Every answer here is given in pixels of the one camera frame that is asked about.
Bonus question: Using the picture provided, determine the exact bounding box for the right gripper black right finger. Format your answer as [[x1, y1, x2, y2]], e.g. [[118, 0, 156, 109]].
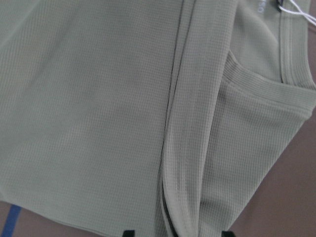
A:
[[221, 231, 236, 237]]

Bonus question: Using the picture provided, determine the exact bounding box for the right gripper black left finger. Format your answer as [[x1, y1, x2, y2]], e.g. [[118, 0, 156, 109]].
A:
[[122, 230, 135, 237]]

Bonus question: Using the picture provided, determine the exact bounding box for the olive green long-sleeve shirt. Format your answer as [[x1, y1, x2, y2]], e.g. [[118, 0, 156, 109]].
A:
[[0, 0, 316, 237]]

